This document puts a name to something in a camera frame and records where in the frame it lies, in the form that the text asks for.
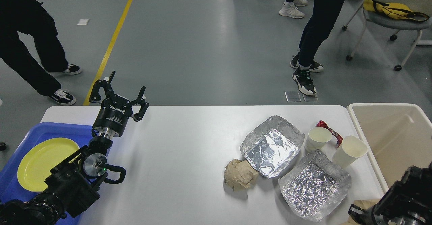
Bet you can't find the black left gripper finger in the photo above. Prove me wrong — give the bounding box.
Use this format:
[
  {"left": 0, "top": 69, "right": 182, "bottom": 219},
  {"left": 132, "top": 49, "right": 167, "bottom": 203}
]
[
  {"left": 89, "top": 71, "right": 117, "bottom": 104},
  {"left": 127, "top": 86, "right": 149, "bottom": 122}
]

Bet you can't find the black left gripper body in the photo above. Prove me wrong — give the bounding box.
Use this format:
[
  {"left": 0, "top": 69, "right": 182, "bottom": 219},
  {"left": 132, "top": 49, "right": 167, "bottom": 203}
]
[{"left": 92, "top": 95, "right": 132, "bottom": 137}]

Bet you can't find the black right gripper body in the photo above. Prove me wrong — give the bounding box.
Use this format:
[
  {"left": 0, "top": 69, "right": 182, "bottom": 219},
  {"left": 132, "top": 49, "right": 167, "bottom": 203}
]
[{"left": 348, "top": 204, "right": 382, "bottom": 225}]

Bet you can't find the aluminium foil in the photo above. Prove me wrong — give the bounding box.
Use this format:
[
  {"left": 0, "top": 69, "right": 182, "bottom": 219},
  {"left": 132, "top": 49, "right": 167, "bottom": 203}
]
[{"left": 279, "top": 149, "right": 352, "bottom": 222}]

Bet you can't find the yellow plate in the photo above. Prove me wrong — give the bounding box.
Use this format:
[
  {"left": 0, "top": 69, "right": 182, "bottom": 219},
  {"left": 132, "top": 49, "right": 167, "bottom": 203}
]
[{"left": 17, "top": 137, "right": 80, "bottom": 193}]

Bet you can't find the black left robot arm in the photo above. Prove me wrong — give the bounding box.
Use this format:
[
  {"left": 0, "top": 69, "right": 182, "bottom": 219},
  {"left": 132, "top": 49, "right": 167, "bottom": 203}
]
[{"left": 1, "top": 71, "right": 149, "bottom": 225}]

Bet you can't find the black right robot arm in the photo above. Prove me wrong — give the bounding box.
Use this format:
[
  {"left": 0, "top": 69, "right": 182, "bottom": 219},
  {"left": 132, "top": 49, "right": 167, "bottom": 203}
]
[{"left": 348, "top": 164, "right": 432, "bottom": 225}]

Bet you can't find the white paper bowl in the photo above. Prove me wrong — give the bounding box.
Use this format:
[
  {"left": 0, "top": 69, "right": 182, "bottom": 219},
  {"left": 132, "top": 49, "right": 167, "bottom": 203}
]
[{"left": 332, "top": 135, "right": 368, "bottom": 168}]

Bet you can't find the beige plastic bin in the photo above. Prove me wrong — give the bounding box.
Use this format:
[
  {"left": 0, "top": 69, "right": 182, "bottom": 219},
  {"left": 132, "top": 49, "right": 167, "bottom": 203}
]
[{"left": 347, "top": 103, "right": 432, "bottom": 192}]

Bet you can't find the white paper cup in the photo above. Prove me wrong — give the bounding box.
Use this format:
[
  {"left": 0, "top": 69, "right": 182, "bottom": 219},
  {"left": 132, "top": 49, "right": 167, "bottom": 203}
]
[{"left": 305, "top": 127, "right": 333, "bottom": 152}]

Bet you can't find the red snack wrapper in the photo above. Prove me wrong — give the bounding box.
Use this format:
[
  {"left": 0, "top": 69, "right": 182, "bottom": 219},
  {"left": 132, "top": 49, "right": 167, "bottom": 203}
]
[{"left": 315, "top": 120, "right": 343, "bottom": 148}]

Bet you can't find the aluminium foil tray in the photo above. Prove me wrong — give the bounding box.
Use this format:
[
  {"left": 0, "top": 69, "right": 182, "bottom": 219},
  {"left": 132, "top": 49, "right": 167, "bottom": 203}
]
[{"left": 239, "top": 115, "right": 305, "bottom": 179}]

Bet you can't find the person in black trousers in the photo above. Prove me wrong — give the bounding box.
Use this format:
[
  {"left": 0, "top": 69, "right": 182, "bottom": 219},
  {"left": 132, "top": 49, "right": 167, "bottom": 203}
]
[{"left": 0, "top": 0, "right": 82, "bottom": 105}]

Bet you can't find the crumpled brown paper ball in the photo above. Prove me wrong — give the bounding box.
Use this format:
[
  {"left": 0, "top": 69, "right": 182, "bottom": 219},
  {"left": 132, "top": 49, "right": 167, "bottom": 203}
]
[{"left": 224, "top": 159, "right": 260, "bottom": 191}]

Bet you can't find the blue plastic tray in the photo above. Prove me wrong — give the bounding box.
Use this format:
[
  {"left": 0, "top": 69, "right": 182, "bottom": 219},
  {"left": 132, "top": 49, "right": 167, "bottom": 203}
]
[{"left": 0, "top": 122, "right": 112, "bottom": 225}]

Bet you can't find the right metal floor plate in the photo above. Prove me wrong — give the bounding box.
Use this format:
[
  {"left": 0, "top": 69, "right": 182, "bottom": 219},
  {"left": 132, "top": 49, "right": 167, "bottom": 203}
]
[{"left": 302, "top": 94, "right": 319, "bottom": 102}]

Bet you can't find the metal floor plate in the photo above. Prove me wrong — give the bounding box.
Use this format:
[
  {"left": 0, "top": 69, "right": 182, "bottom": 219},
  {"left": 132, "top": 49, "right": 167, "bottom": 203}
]
[
  {"left": 302, "top": 94, "right": 319, "bottom": 102},
  {"left": 285, "top": 91, "right": 301, "bottom": 102}
]

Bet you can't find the left metal floor plate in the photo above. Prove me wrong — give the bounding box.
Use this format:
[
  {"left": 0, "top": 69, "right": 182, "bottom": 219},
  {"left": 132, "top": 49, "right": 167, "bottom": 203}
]
[{"left": 285, "top": 91, "right": 301, "bottom": 102}]

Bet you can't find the person in white sneakers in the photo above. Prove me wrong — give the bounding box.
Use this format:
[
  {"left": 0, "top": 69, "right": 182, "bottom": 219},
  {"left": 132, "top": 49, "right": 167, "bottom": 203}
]
[{"left": 279, "top": 0, "right": 308, "bottom": 19}]

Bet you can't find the grey chair on wheels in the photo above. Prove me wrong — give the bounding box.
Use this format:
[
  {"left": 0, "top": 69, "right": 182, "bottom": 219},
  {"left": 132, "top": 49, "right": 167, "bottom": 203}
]
[{"left": 346, "top": 0, "right": 431, "bottom": 71}]

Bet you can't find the yellow bag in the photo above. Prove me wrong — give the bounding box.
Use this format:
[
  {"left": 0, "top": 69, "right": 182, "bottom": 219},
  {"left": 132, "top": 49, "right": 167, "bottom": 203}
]
[{"left": 363, "top": 0, "right": 430, "bottom": 23}]

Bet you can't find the person in dark jeans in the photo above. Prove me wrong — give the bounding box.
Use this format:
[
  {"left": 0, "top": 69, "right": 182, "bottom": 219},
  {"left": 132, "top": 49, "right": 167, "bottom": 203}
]
[{"left": 290, "top": 0, "right": 344, "bottom": 96}]

